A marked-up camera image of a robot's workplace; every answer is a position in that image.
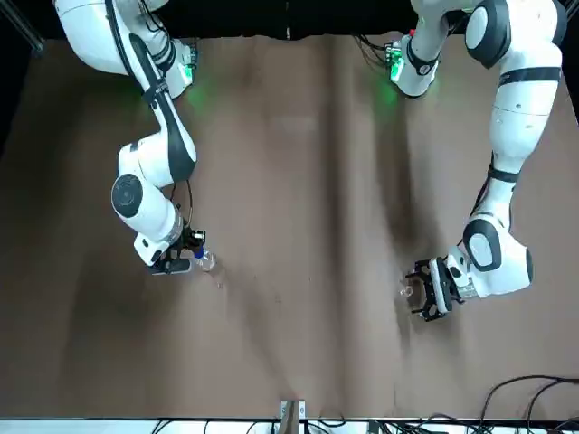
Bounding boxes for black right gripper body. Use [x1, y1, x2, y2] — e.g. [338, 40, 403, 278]
[163, 228, 198, 264]

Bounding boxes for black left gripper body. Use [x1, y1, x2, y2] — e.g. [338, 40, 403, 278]
[423, 255, 464, 320]

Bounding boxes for clear bottle blue cap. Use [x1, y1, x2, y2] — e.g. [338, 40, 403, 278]
[193, 246, 219, 274]

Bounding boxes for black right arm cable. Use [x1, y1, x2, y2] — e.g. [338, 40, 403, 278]
[106, 0, 195, 232]

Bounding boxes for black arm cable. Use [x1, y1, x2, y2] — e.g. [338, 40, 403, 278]
[471, 151, 497, 219]
[106, 0, 195, 232]

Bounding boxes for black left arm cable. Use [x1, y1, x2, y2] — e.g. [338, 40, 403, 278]
[471, 151, 497, 219]

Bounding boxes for aluminium frame post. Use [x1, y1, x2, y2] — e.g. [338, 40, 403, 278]
[279, 398, 307, 434]

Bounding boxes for black left base cable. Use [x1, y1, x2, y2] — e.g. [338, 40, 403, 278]
[356, 33, 391, 69]

